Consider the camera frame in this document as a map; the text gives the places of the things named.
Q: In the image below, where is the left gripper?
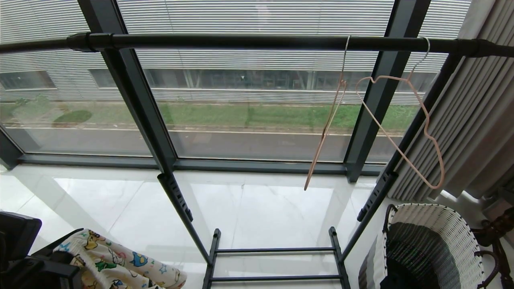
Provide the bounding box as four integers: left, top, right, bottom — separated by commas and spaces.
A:
0, 256, 83, 289

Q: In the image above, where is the cream printed garment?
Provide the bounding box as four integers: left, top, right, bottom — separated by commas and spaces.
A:
53, 228, 188, 289

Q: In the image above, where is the black garment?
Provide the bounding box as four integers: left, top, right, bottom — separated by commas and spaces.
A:
379, 257, 422, 289

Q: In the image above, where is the pink clothes hanger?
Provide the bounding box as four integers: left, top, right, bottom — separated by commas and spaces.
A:
355, 37, 446, 190
303, 35, 352, 191

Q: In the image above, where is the black clothes rack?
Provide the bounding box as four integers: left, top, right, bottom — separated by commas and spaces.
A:
0, 31, 514, 289

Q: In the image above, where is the white laundry basket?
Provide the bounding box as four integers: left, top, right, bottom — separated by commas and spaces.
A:
357, 203, 500, 289

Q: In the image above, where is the window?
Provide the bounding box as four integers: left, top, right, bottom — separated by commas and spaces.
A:
0, 0, 474, 183

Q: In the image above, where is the dark brown wooden stand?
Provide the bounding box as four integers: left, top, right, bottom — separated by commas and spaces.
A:
471, 207, 514, 289

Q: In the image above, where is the beige curtain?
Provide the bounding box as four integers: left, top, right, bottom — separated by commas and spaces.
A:
386, 0, 514, 202

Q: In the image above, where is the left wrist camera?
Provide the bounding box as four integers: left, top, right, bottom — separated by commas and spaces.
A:
0, 212, 43, 261

